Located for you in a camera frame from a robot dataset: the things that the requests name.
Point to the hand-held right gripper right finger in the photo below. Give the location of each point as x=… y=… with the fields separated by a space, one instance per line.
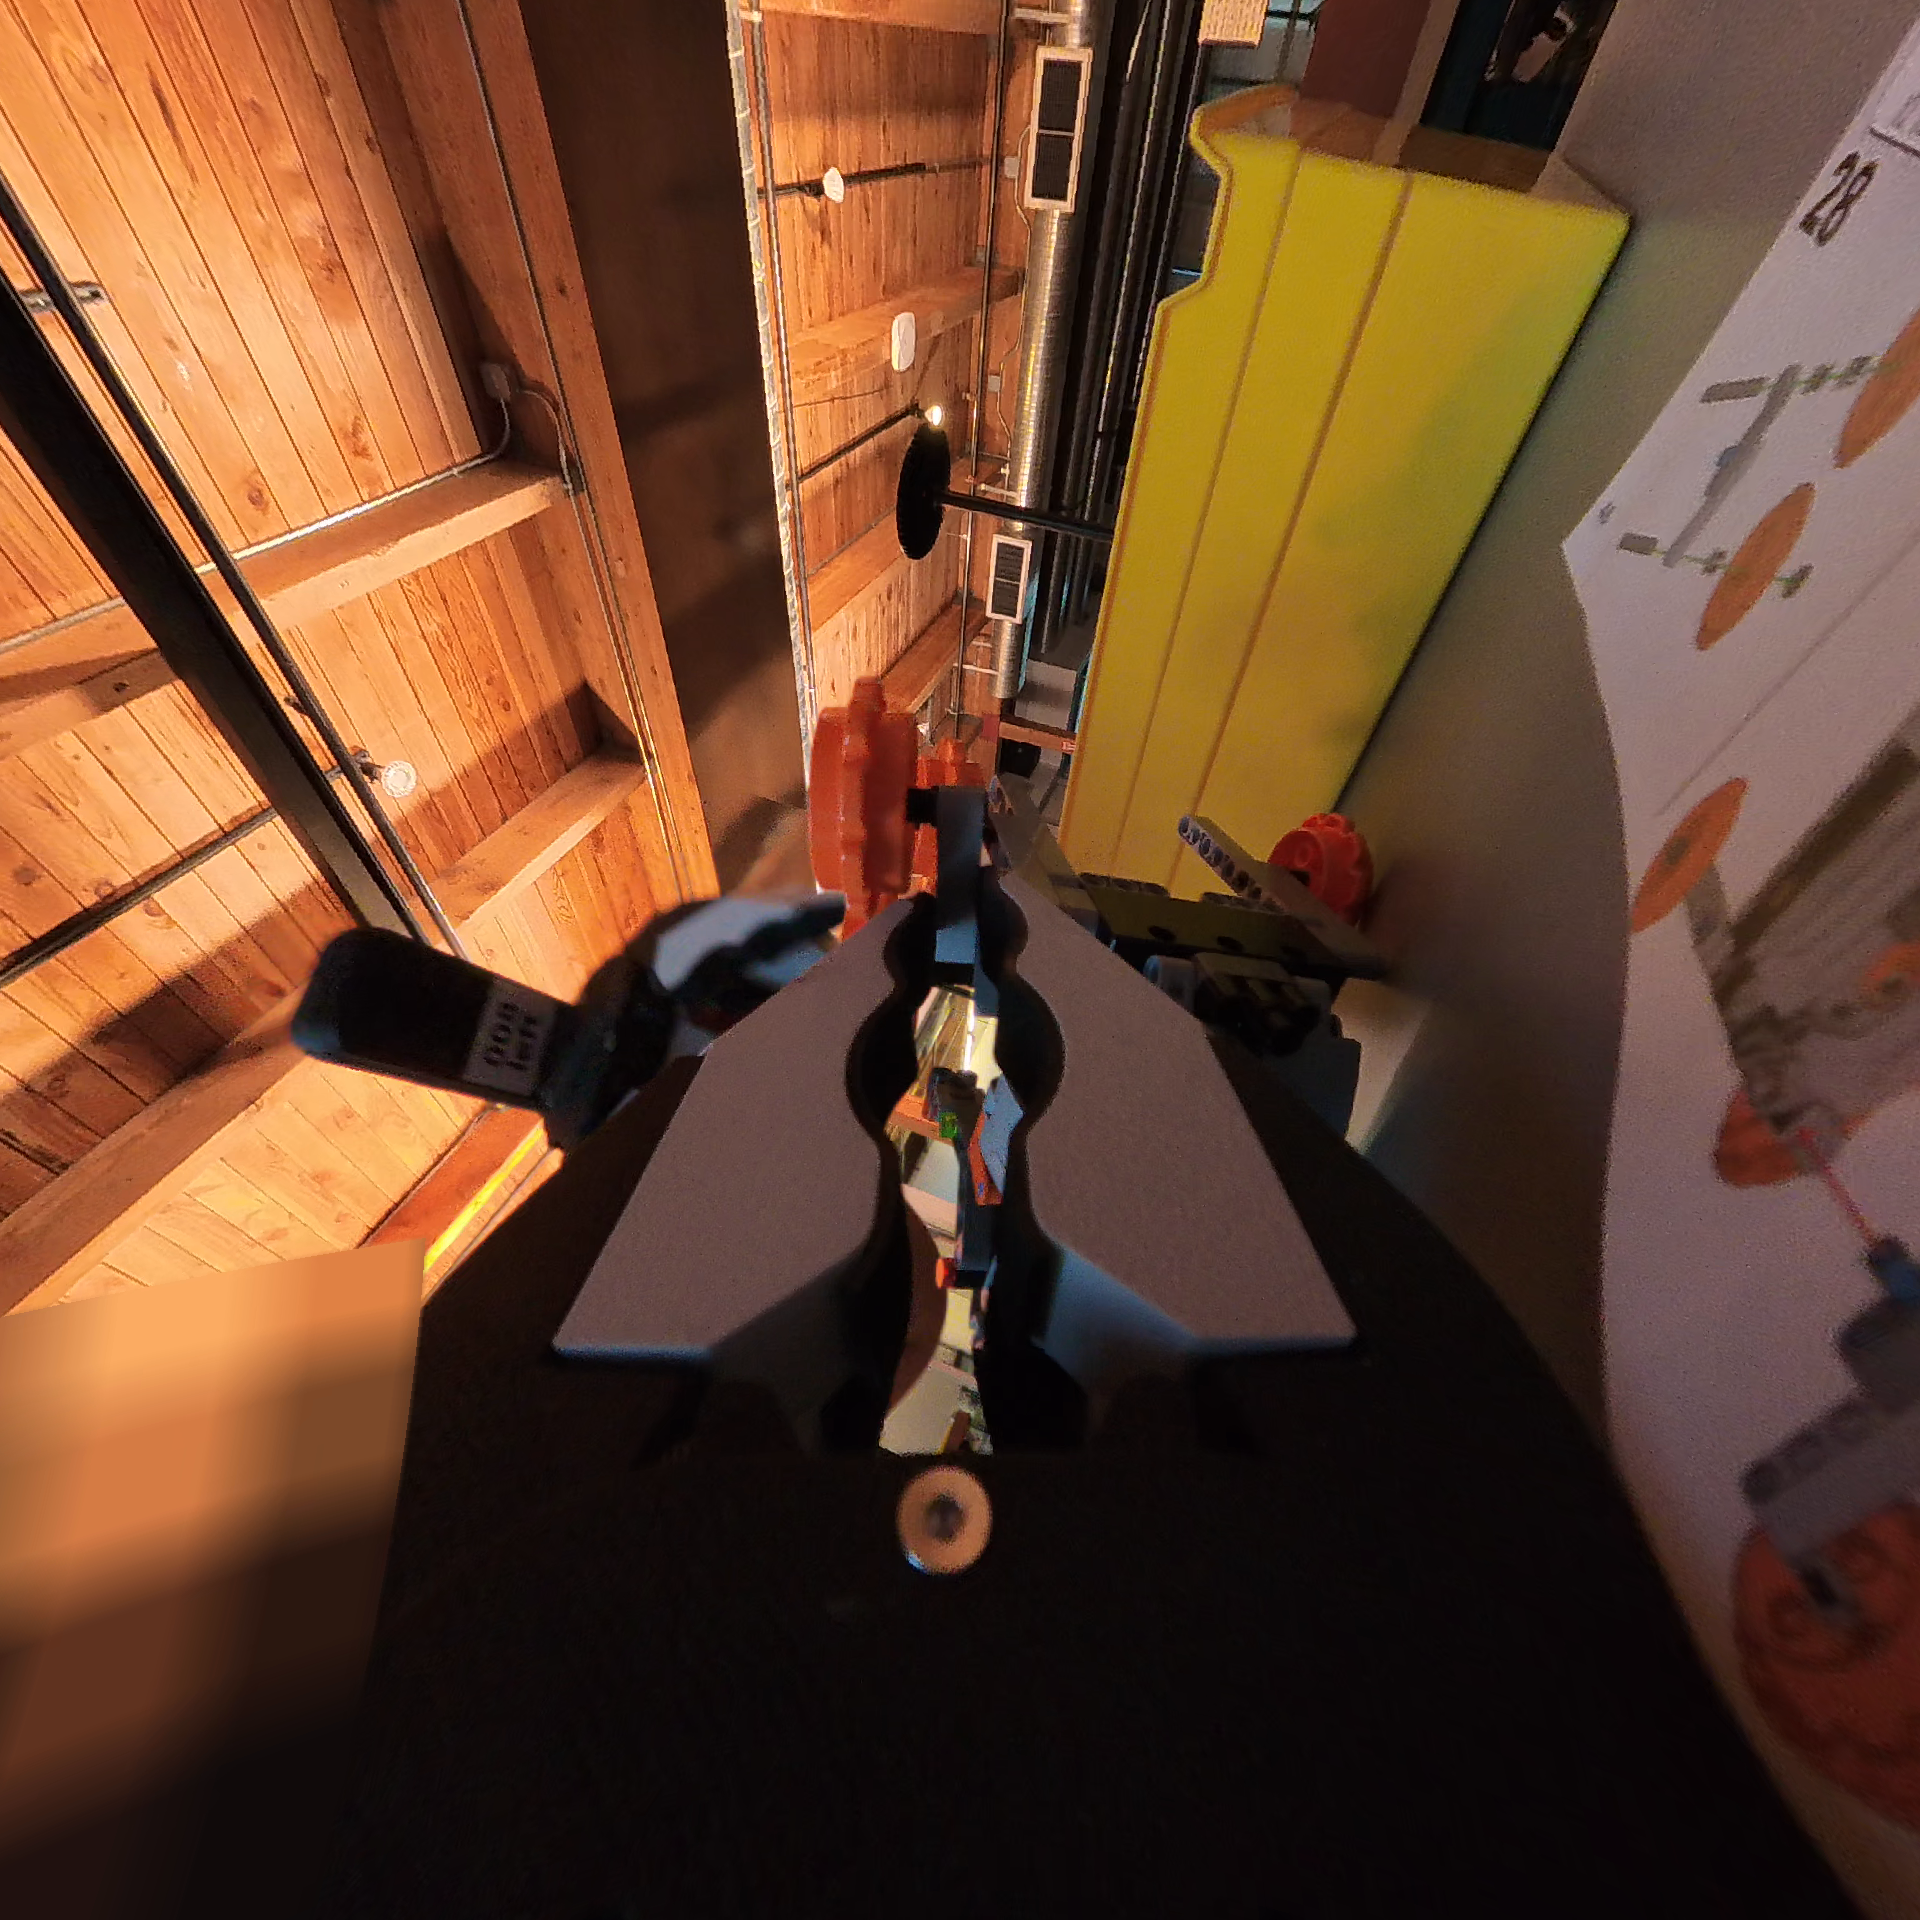
x=1184 y=1201

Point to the open white instruction booklet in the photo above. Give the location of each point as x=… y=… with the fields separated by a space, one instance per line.
x=1769 y=901

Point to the grey bracket with orange wheels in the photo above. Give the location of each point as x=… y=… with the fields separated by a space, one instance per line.
x=863 y=809

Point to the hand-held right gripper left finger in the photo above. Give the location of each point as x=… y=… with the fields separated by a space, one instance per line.
x=721 y=1201

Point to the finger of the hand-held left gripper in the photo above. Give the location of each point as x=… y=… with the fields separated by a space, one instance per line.
x=721 y=945

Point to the silver air duct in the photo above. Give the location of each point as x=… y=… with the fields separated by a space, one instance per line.
x=1043 y=375

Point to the grey orange brick robot model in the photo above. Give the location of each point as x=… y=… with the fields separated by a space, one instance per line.
x=1200 y=914

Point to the yellow plastic bin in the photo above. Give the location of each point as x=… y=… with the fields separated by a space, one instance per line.
x=1319 y=523

